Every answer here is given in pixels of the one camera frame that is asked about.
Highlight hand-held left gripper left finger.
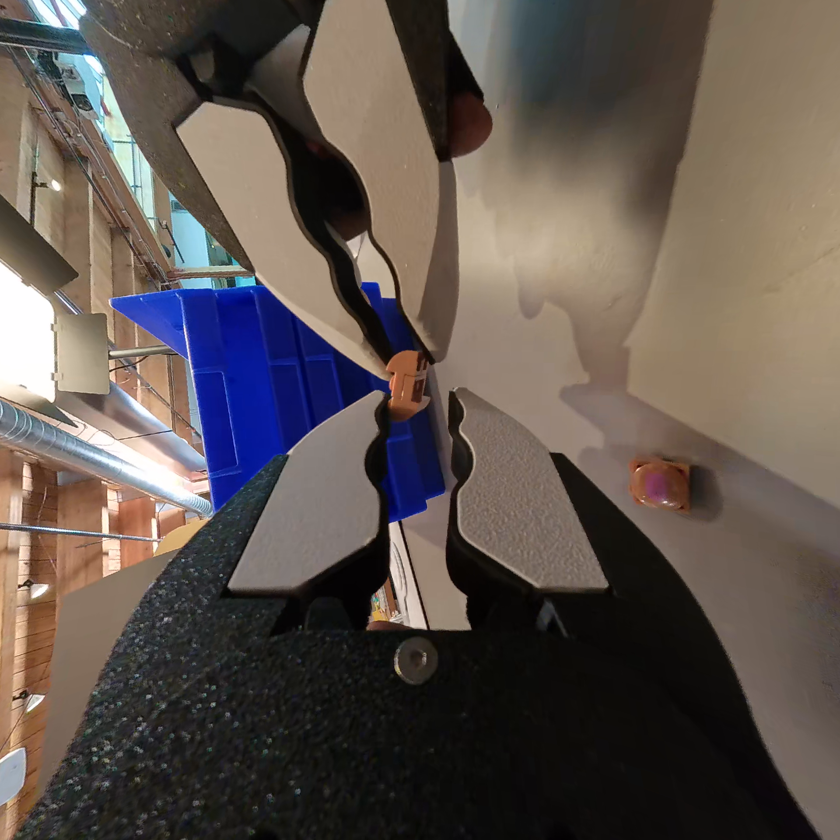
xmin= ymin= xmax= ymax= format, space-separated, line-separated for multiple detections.
xmin=227 ymin=390 xmax=391 ymax=598

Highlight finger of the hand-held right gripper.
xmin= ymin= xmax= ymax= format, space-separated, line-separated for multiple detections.
xmin=302 ymin=0 xmax=462 ymax=363
xmin=175 ymin=95 xmax=397 ymax=382

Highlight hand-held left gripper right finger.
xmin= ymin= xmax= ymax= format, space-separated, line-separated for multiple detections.
xmin=447 ymin=386 xmax=611 ymax=598

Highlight small orange brick assembly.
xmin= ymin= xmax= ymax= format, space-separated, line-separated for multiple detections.
xmin=385 ymin=348 xmax=434 ymax=421

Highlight grey desk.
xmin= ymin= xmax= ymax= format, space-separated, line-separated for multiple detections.
xmin=388 ymin=0 xmax=840 ymax=840

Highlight person's right hand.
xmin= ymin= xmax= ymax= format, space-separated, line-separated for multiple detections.
xmin=444 ymin=90 xmax=494 ymax=161

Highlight small brown brick piece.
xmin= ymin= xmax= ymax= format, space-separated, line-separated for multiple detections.
xmin=628 ymin=455 xmax=693 ymax=515

